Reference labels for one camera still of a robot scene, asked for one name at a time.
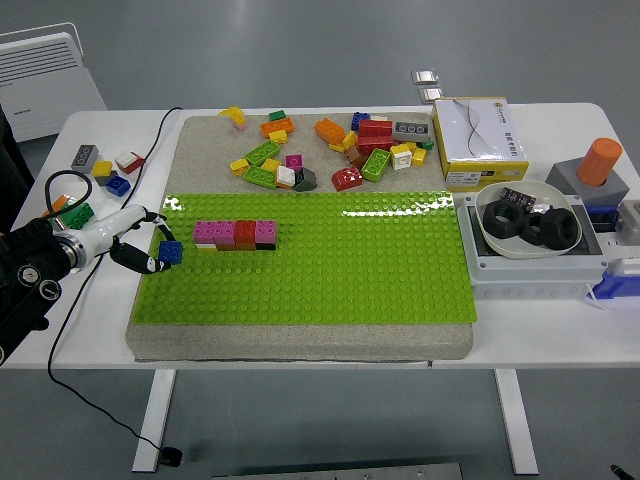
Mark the blue square toy brick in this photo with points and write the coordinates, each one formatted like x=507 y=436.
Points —
x=118 y=186
x=171 y=251
x=359 y=120

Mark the long pink toy brick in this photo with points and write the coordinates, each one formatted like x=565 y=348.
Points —
x=214 y=231

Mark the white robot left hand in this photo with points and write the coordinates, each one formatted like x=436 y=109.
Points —
x=107 y=230

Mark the thin black toy brick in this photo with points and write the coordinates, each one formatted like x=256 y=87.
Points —
x=266 y=246

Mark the orange cylinder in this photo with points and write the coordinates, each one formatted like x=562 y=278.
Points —
x=599 y=160

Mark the silver floor socket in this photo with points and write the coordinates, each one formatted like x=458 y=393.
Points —
x=425 y=75
x=430 y=94

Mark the blue plastic block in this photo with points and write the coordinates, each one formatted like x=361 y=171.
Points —
x=620 y=287

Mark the magenta toy brick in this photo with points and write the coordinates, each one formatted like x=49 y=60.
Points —
x=294 y=162

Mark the red and white brick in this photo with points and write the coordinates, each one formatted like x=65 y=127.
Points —
x=127 y=161

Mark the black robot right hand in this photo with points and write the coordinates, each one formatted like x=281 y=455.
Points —
x=620 y=473

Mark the yellow and white carton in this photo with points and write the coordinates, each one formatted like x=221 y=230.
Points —
x=480 y=140

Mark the large red toy brick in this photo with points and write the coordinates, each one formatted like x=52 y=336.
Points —
x=375 y=135

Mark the grey junction box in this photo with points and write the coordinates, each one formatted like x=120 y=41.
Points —
x=530 y=280

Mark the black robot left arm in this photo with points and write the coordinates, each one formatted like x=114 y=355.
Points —
x=25 y=280

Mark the white bowl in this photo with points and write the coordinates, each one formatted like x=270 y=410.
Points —
x=552 y=195

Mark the small dark green brick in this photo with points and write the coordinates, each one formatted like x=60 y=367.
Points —
x=427 y=144
x=277 y=115

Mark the lime green toy brick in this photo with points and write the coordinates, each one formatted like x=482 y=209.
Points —
x=376 y=165
x=262 y=152
x=260 y=176

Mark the large black hex nut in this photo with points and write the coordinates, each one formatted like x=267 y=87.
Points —
x=531 y=237
x=547 y=225
x=515 y=227

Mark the yellow sloped toy brick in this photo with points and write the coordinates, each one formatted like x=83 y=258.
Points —
x=232 y=114

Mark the dark circuit board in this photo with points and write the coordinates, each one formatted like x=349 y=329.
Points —
x=517 y=196

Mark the person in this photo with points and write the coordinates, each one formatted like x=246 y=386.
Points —
x=10 y=165

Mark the large dark green brick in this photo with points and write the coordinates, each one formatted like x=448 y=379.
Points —
x=80 y=216

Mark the dark grey sloped brick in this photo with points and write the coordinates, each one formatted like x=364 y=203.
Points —
x=305 y=181
x=101 y=179

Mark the pale pink toy brick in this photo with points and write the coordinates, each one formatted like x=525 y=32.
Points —
x=240 y=126

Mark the thin brown toy brick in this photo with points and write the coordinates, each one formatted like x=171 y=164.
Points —
x=245 y=246

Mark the long orange toy brick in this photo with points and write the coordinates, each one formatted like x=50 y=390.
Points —
x=56 y=204
x=330 y=131
x=276 y=127

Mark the grey block with hole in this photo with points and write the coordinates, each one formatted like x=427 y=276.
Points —
x=607 y=195

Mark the grey three-hole toy brick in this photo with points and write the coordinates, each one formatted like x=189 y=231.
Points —
x=411 y=130
x=84 y=158

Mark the white and orange brick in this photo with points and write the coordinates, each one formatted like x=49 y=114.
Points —
x=285 y=176

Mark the small yellow toy brick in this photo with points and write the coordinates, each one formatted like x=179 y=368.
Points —
x=101 y=167
x=271 y=164
x=411 y=145
x=278 y=136
x=239 y=166
x=350 y=140
x=419 y=156

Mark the dark blue part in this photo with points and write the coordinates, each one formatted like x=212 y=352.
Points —
x=602 y=220

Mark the grey-brown foam mat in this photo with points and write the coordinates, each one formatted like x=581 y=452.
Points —
x=320 y=345

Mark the white table leg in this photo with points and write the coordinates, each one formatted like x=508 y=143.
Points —
x=515 y=420
x=152 y=420

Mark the thin white toy brick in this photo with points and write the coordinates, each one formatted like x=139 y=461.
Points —
x=205 y=246

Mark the green studded baseplate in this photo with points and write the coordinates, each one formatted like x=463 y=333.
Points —
x=325 y=260

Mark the red sloped toy brick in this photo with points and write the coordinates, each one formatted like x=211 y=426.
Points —
x=347 y=179

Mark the white and yellow brick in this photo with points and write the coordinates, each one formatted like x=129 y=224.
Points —
x=401 y=156

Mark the red square toy brick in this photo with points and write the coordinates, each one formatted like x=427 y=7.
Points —
x=244 y=231

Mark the flat yellow toy brick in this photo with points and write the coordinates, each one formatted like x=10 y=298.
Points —
x=336 y=147

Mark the small pink toy brick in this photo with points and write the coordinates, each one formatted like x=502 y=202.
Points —
x=265 y=231

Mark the light grey connector part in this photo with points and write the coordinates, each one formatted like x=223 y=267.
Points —
x=631 y=217

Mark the white panel heater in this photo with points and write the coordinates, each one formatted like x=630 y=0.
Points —
x=50 y=100

